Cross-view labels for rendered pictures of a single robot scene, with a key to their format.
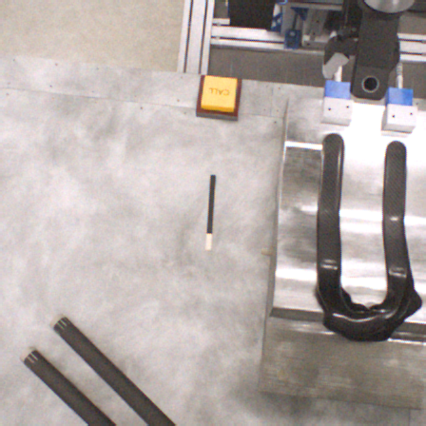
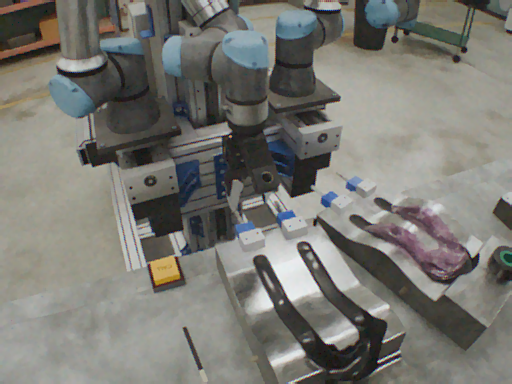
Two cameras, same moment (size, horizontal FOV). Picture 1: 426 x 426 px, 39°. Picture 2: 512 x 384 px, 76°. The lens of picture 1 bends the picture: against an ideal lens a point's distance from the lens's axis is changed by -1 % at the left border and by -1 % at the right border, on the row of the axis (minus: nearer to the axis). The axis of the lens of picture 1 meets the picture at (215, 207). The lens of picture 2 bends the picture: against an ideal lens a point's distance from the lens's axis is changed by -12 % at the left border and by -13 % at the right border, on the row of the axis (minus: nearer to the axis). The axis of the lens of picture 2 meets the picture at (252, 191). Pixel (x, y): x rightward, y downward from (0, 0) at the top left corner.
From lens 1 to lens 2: 32 cm
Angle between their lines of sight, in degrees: 35
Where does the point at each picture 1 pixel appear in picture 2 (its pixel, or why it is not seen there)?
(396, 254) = (346, 307)
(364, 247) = (322, 313)
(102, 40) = not seen: hidden behind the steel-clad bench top
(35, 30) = not seen: hidden behind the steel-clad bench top
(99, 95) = (78, 306)
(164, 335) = not seen: outside the picture
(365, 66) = (257, 167)
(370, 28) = (248, 143)
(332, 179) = (272, 284)
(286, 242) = (264, 337)
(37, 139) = (41, 352)
